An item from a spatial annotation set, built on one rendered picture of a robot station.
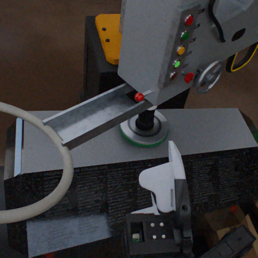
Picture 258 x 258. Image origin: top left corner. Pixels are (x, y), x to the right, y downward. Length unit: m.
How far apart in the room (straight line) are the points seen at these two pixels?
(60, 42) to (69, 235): 2.34
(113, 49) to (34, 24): 1.77
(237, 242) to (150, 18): 0.78
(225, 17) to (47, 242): 1.08
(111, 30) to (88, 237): 1.29
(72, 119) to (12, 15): 2.76
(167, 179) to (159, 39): 0.70
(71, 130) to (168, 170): 0.76
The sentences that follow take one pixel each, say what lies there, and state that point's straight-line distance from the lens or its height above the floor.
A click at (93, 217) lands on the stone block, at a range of 1.46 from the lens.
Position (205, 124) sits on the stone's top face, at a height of 0.83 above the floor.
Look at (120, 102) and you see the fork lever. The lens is 1.30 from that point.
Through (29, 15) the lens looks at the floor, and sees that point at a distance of 3.88.
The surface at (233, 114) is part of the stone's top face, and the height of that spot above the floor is 0.83.
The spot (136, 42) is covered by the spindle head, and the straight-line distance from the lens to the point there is 1.18.
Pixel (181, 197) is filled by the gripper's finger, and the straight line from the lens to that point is 0.44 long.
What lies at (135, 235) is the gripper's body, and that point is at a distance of 0.47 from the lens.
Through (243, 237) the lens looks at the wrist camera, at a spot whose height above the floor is 1.57.
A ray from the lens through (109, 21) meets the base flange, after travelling 2.32.
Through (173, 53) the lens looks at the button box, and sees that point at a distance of 1.07.
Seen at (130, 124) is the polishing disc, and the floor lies 0.89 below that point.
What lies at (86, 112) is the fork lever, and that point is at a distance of 1.25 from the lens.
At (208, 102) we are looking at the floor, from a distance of 3.08.
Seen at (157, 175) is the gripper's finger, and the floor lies 1.61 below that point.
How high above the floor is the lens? 1.97
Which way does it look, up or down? 48 degrees down
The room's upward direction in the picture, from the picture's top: 10 degrees clockwise
